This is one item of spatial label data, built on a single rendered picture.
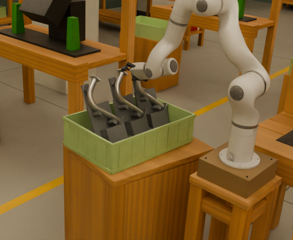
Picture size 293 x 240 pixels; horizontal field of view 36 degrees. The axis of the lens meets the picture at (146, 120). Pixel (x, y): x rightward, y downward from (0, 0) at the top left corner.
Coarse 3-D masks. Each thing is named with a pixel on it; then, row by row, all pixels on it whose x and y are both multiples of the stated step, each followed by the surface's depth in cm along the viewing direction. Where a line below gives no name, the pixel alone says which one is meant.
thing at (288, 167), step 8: (256, 136) 249; (264, 136) 249; (256, 144) 239; (264, 144) 240; (272, 144) 241; (280, 144) 241; (264, 152) 236; (272, 152) 233; (280, 152) 232; (288, 152) 233; (280, 160) 231; (288, 160) 228; (280, 168) 232; (288, 168) 229; (280, 176) 233; (288, 176) 230; (288, 184) 231
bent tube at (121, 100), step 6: (120, 72) 247; (126, 72) 248; (120, 78) 246; (120, 84) 245; (120, 90) 246; (120, 96) 245; (120, 102) 247; (126, 102) 248; (132, 108) 252; (138, 108) 255
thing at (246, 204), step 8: (192, 176) 216; (200, 184) 213; (208, 184) 210; (272, 184) 213; (280, 184) 220; (216, 192) 208; (224, 192) 205; (256, 192) 206; (264, 192) 208; (232, 200) 203; (240, 200) 200; (248, 200) 199; (256, 200) 203; (248, 208) 199
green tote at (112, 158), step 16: (80, 112) 250; (112, 112) 267; (176, 112) 266; (64, 128) 245; (80, 128) 233; (160, 128) 238; (176, 128) 248; (192, 128) 259; (64, 144) 249; (80, 144) 237; (96, 144) 227; (112, 144) 217; (128, 144) 225; (144, 144) 234; (160, 144) 243; (176, 144) 253; (96, 160) 230; (112, 160) 221; (128, 160) 229; (144, 160) 238
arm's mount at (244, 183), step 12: (204, 156) 214; (216, 156) 215; (264, 156) 217; (204, 168) 212; (216, 168) 207; (228, 168) 206; (264, 168) 207; (276, 168) 217; (216, 180) 209; (228, 180) 204; (240, 180) 200; (252, 180) 199; (264, 180) 210; (240, 192) 202; (252, 192) 203
